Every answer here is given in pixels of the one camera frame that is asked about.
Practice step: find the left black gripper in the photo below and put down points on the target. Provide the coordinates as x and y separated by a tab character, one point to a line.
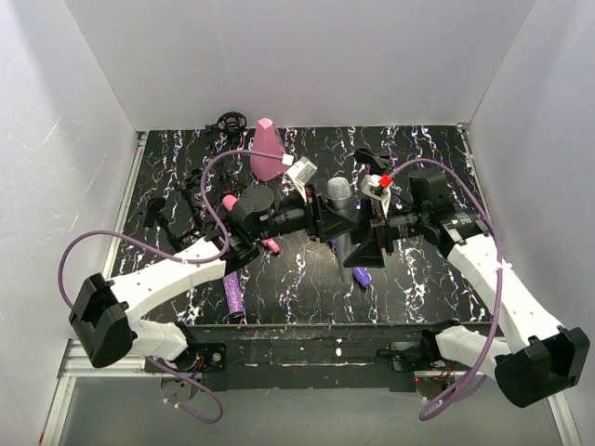
314	217

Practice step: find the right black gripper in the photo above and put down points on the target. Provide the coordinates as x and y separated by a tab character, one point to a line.
377	236

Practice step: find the silver microphone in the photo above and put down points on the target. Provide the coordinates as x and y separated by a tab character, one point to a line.
339	197

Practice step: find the black round-base mic stand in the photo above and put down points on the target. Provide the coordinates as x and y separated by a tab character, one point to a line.
378	162

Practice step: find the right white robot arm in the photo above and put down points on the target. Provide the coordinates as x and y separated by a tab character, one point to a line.
530	354

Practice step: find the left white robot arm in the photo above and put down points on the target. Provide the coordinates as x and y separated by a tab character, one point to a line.
107	314

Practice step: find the black clip mic stand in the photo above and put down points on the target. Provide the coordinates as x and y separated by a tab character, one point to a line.
154	213

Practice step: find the purple plastic microphone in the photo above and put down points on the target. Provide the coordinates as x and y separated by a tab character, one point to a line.
359	274

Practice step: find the pink metronome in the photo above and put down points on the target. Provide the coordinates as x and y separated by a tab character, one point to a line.
267	140

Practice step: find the pink microphone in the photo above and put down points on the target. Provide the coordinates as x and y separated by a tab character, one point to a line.
270	244

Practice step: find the purple glitter microphone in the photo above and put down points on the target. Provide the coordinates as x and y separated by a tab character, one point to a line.
234	296

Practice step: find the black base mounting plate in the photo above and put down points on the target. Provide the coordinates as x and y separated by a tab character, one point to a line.
303	356

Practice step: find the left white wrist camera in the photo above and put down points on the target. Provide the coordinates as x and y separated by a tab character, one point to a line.
300	173

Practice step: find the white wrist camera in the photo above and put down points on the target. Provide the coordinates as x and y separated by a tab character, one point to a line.
377	187
300	173

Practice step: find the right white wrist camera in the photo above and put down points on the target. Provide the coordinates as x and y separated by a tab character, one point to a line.
377	187

